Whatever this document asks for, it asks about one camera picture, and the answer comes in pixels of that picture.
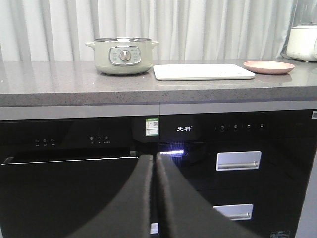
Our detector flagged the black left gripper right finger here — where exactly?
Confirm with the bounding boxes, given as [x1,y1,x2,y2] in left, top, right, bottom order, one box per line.
[156,153,255,238]

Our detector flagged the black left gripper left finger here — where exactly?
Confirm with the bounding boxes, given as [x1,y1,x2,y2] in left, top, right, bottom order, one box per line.
[68,155,154,238]

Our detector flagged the pink round plate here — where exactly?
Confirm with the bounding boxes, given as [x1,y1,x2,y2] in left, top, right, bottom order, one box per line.
[243,60,295,74]

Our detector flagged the cream bear serving tray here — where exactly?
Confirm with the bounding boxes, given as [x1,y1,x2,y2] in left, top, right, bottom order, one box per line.
[153,64,256,81]

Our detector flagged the black built-in dishwasher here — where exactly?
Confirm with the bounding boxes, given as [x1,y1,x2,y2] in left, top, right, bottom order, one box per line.
[0,116,160,238]

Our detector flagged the black drawer disinfection cabinet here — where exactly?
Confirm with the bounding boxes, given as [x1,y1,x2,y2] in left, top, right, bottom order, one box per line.
[158,109,317,238]

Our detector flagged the pale green electric cooking pot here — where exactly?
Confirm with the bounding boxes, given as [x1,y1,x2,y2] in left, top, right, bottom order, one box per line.
[85,37,159,75]

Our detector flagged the white rice cooker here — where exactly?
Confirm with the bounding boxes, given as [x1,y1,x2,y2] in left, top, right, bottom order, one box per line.
[286,22,317,62]

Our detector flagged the white pleated curtain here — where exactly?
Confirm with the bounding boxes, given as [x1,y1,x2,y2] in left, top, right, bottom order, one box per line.
[0,0,317,62]

